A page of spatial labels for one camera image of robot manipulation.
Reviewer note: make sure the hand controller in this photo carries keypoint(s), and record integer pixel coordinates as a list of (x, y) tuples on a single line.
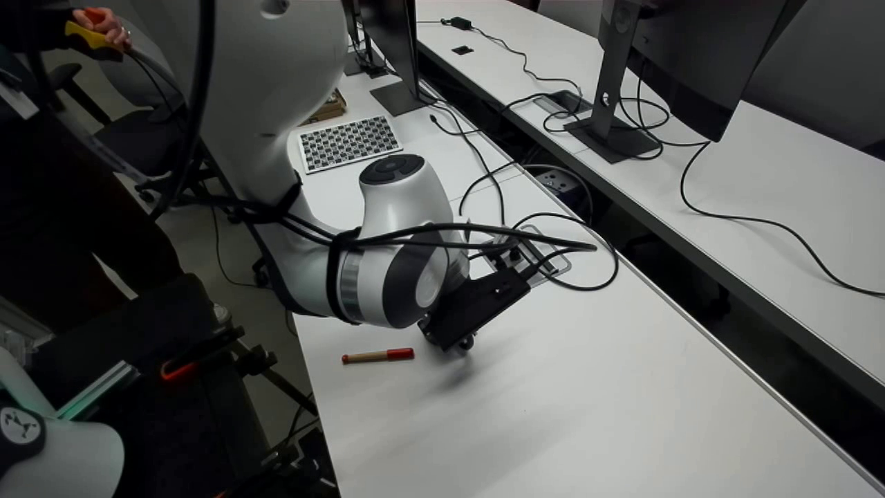
[(86, 37)]

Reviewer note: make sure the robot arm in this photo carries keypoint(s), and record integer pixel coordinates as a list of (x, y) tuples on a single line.
[(276, 76)]

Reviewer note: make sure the brown marker with red cap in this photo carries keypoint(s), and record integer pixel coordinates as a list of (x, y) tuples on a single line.
[(377, 356)]

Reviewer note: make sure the power strip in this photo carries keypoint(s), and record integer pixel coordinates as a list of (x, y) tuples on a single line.
[(561, 183)]

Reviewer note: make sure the brown cardboard box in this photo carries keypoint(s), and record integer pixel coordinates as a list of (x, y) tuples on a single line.
[(330, 108)]

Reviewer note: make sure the black monitor with grey stand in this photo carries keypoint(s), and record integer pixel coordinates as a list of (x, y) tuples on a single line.
[(698, 62)]

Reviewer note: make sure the person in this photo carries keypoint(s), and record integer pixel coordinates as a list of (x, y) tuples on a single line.
[(69, 207)]

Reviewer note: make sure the clamp with orange grip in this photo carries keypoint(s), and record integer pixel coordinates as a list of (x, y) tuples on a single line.
[(183, 369)]

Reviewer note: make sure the black power adapter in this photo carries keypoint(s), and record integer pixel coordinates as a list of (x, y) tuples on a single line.
[(460, 23)]

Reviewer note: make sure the black monitor on flat stand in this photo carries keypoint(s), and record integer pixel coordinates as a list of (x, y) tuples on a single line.
[(395, 41)]

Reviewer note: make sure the desk socket box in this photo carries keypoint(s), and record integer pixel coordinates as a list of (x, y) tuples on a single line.
[(563, 102), (546, 257)]

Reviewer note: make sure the black office chair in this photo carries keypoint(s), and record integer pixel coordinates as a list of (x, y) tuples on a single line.
[(142, 138)]

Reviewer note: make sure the black and white checker board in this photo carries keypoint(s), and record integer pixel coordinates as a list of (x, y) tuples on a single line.
[(349, 142)]

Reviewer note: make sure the small black square pad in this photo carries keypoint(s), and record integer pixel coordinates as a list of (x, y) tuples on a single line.
[(462, 50)]

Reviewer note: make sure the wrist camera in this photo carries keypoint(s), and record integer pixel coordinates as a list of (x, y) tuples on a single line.
[(477, 301)]

